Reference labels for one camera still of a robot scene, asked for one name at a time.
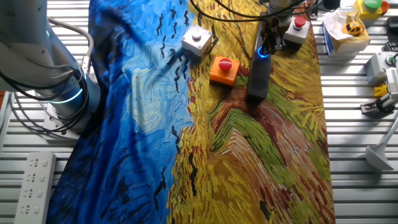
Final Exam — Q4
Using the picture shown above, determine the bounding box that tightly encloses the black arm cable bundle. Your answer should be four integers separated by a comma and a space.
0, 58, 91, 134

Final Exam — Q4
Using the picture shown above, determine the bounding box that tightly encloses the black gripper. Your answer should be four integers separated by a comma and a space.
262, 15, 286, 54

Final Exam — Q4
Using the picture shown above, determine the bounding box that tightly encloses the white power strip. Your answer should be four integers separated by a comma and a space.
14, 151, 57, 224

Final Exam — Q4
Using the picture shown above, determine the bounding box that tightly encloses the black speaker bar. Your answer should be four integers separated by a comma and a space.
247, 18, 273, 103

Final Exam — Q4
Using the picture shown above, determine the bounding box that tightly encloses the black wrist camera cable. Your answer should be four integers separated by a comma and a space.
189, 0, 321, 23

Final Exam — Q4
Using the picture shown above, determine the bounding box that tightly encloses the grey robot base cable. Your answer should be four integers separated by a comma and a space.
48, 17, 95, 77

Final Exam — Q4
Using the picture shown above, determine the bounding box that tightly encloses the yellow toy car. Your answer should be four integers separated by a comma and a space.
342, 20, 364, 37

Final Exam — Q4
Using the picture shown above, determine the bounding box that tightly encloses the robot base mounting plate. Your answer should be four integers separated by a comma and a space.
42, 102, 83, 141

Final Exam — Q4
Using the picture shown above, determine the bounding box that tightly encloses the metal clamp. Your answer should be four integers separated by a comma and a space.
359, 93, 398, 118

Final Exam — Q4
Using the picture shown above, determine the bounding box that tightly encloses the painted wheatfield print cloth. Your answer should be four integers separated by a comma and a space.
45, 0, 336, 224

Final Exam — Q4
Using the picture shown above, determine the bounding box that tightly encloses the orange box red button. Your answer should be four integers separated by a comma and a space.
208, 55, 241, 87

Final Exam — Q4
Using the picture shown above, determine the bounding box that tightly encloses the grey control box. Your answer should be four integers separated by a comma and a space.
364, 51, 398, 86

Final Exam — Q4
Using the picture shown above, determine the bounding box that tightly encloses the white ribbed device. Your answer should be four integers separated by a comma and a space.
384, 67, 398, 94

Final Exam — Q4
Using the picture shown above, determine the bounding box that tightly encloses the grey box small button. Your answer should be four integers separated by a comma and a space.
181, 24, 213, 58

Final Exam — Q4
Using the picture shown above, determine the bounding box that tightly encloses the tissue box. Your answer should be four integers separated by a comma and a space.
322, 11, 371, 58

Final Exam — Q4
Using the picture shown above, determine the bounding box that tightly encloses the yellow plastic piece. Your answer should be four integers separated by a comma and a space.
374, 83, 389, 98

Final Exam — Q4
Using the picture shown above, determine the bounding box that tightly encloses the thin black speaker cable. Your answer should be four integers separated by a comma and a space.
226, 0, 251, 60

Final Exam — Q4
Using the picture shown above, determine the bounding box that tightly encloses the yellow box green button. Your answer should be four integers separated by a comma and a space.
353, 0, 390, 27

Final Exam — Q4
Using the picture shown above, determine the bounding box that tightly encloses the black box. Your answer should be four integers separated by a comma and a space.
386, 16, 398, 32

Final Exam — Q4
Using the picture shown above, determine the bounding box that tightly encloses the grey box large red button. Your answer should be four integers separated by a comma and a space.
282, 16, 312, 45

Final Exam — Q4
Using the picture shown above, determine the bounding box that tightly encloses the blue-lit speaker knob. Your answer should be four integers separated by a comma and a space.
256, 45, 270, 59

